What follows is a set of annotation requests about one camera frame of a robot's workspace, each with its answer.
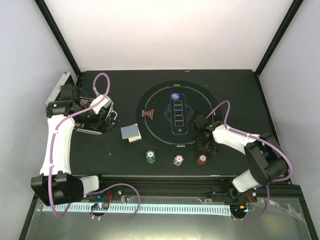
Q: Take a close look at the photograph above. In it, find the purple cable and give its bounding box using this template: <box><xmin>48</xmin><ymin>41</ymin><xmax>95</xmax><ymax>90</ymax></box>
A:
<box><xmin>204</xmin><ymin>100</ymin><xmax>294</xmax><ymax>223</ymax></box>
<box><xmin>48</xmin><ymin>72</ymin><xmax>140</xmax><ymax>221</ymax></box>

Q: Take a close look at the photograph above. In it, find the red brown poker chip stack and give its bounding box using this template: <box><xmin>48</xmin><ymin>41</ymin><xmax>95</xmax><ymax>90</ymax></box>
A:
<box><xmin>197</xmin><ymin>154</ymin><xmax>208</xmax><ymax>165</ymax></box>

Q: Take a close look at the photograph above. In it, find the black aluminium rail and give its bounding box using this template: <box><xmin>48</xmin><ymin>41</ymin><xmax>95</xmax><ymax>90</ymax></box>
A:
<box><xmin>99</xmin><ymin>175</ymin><xmax>233</xmax><ymax>197</ymax></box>

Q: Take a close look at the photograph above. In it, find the green poker chip stack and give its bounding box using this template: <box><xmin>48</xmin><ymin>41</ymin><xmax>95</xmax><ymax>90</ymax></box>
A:
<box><xmin>146</xmin><ymin>150</ymin><xmax>156</xmax><ymax>164</ymax></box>

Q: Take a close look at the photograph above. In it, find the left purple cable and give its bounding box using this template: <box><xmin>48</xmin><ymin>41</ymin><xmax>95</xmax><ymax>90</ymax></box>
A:
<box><xmin>48</xmin><ymin>72</ymin><xmax>140</xmax><ymax>221</ymax></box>

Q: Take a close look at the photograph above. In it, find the left base circuit board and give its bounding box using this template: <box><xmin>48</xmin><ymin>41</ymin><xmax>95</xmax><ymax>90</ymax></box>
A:
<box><xmin>91</xmin><ymin>202</ymin><xmax>109</xmax><ymax>211</ymax></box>

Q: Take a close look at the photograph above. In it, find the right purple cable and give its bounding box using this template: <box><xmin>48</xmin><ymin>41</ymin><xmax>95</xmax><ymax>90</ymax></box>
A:
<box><xmin>204</xmin><ymin>100</ymin><xmax>294</xmax><ymax>223</ymax></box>

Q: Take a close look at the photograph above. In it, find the aluminium poker chip case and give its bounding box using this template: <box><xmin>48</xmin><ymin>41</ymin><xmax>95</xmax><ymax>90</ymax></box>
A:
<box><xmin>45</xmin><ymin>72</ymin><xmax>110</xmax><ymax>135</ymax></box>

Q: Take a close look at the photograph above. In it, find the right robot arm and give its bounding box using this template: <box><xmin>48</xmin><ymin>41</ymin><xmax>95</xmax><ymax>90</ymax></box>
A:
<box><xmin>193</xmin><ymin>115</ymin><xmax>290</xmax><ymax>202</ymax></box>

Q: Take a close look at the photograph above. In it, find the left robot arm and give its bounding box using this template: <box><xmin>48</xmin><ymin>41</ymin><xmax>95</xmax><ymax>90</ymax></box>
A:
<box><xmin>30</xmin><ymin>84</ymin><xmax>115</xmax><ymax>206</ymax></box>

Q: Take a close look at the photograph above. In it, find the blue playing card deck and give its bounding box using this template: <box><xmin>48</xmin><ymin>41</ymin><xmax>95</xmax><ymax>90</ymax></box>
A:
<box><xmin>120</xmin><ymin>124</ymin><xmax>140</xmax><ymax>140</ymax></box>

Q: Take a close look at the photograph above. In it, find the right base circuit board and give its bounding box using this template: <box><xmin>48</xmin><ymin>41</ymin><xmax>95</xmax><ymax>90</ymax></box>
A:
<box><xmin>230</xmin><ymin>205</ymin><xmax>256</xmax><ymax>213</ymax></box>

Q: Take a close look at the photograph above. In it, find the round black poker mat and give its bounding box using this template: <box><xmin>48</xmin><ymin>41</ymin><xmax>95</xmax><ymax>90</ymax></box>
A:
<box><xmin>136</xmin><ymin>81</ymin><xmax>218</xmax><ymax>154</ymax></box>

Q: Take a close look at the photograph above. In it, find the purple round button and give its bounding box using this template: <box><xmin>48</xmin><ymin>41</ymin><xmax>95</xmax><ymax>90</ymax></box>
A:
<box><xmin>171</xmin><ymin>93</ymin><xmax>180</xmax><ymax>101</ymax></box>

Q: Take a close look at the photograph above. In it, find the red triangle marker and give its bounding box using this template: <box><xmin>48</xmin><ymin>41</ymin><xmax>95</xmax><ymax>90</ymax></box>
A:
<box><xmin>143</xmin><ymin>109</ymin><xmax>155</xmax><ymax>120</ymax></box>

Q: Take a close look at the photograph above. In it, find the white slotted cable duct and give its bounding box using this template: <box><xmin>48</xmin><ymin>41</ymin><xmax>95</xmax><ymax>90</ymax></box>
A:
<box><xmin>42</xmin><ymin>201</ymin><xmax>231</xmax><ymax>216</ymax></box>

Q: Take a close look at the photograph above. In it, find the blue white poker chip stack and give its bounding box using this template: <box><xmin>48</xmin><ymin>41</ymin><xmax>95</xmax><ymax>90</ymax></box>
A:
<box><xmin>173</xmin><ymin>155</ymin><xmax>184</xmax><ymax>166</ymax></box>

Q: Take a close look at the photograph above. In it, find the base circuit board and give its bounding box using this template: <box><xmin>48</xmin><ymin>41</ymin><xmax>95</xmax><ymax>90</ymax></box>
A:
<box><xmin>91</xmin><ymin>202</ymin><xmax>109</xmax><ymax>211</ymax></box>
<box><xmin>230</xmin><ymin>205</ymin><xmax>256</xmax><ymax>213</ymax></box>

